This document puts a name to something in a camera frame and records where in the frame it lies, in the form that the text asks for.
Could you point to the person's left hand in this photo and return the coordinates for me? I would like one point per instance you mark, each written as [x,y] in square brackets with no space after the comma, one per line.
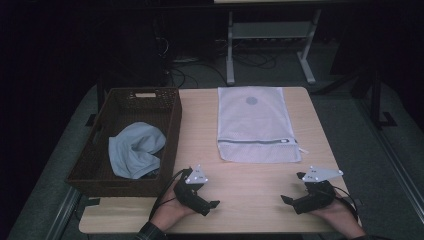
[171,213]

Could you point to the white metal table frame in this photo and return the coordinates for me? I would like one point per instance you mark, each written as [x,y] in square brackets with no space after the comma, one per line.
[270,30]

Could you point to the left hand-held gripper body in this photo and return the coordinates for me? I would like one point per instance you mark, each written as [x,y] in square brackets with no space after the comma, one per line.
[186,193]

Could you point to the brown wicker basket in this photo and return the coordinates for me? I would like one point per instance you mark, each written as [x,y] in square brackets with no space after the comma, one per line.
[133,110]

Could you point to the white mesh laundry bag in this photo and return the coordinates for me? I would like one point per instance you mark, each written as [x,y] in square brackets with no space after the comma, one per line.
[253,126]

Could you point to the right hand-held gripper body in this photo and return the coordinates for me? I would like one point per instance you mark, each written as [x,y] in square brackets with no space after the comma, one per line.
[318,196]

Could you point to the metal floor rail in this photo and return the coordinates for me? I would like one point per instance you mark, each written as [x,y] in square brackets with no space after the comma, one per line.
[393,156]
[63,213]

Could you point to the person's right hand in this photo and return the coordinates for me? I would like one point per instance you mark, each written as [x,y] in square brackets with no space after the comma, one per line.
[340,216]

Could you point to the grey tape strip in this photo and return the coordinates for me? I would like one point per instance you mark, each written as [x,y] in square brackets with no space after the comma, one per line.
[91,201]
[358,202]

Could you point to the light blue garment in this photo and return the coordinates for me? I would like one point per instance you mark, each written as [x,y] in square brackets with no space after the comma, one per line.
[133,150]

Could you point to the black metal stand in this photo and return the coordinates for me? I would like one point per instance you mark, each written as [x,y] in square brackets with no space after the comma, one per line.
[375,96]

